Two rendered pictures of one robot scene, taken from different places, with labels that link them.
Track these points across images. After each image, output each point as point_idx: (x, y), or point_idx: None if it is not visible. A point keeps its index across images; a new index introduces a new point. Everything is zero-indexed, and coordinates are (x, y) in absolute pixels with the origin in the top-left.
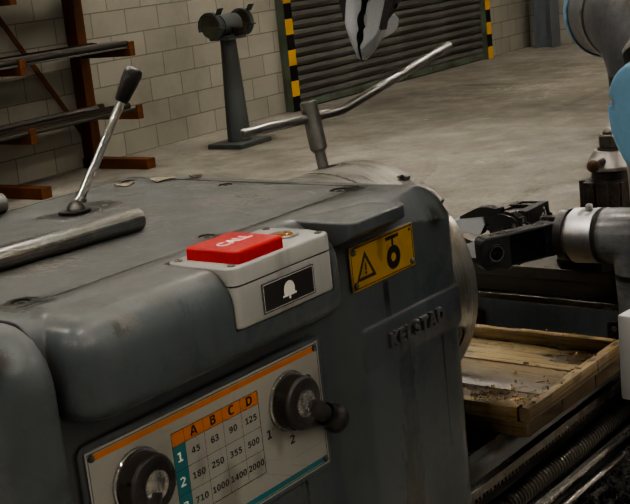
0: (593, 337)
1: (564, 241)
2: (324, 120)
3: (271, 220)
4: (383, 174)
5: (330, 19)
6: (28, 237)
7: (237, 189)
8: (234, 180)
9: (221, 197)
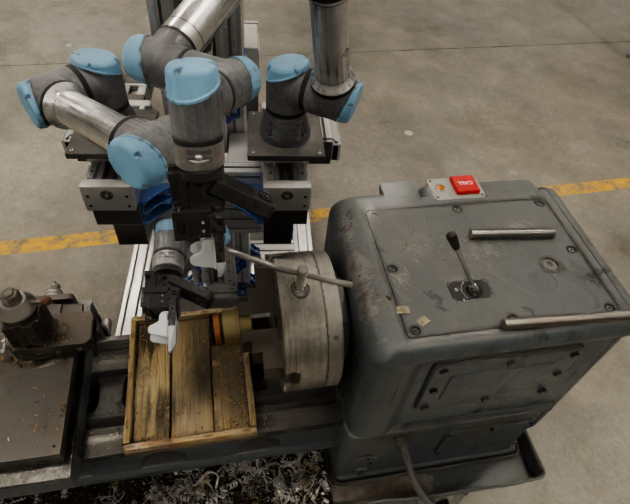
0: (132, 331)
1: (183, 270)
2: None
3: (427, 205)
4: (289, 260)
5: None
6: (525, 229)
7: (396, 255)
8: (382, 271)
9: (412, 249)
